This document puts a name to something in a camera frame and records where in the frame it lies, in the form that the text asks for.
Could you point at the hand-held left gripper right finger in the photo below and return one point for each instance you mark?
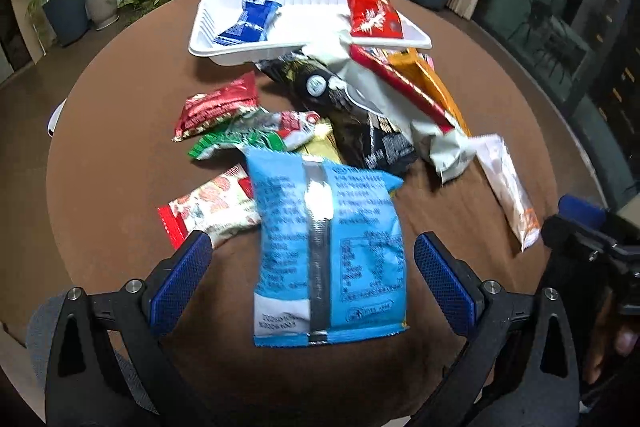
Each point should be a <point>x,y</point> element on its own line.
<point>442,282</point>

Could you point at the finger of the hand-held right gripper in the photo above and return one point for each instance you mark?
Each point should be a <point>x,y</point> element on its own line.
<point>580,209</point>
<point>570,239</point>

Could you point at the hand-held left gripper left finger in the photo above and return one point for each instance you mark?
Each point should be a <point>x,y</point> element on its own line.
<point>180,282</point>

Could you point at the dark blue snack packet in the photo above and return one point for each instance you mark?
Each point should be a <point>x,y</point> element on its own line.
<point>247,22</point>

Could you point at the shiny red snack packet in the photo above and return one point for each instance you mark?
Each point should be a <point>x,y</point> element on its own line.
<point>217,107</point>

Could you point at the white and orange snack packet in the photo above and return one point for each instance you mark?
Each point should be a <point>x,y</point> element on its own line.
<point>510,187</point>

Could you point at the person's right hand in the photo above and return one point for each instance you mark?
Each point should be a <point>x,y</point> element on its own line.
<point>617,347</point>

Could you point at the white snack packet red stripe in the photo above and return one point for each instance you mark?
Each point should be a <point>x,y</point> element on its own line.
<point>400,112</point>

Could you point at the light blue snack packet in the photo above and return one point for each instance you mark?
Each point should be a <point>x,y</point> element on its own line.
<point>350,237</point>

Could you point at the red and white snack packet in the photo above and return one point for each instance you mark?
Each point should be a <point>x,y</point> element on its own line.
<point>215,204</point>

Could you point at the white chair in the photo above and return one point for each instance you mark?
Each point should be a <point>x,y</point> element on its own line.
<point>55,119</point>

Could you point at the green and white snack packet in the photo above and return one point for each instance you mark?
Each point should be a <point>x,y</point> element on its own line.
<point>240,134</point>

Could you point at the black snack packet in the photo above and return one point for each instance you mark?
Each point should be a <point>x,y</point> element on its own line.
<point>360,127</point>

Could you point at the glass door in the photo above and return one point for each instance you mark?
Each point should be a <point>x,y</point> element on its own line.
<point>560,7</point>

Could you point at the red snack packet white print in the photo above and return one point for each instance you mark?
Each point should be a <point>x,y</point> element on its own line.
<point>372,14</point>

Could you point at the white plastic tray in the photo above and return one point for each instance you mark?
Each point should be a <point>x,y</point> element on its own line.
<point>310,14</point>

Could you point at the gold snack packet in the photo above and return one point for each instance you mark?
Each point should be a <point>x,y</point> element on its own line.
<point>322,142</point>

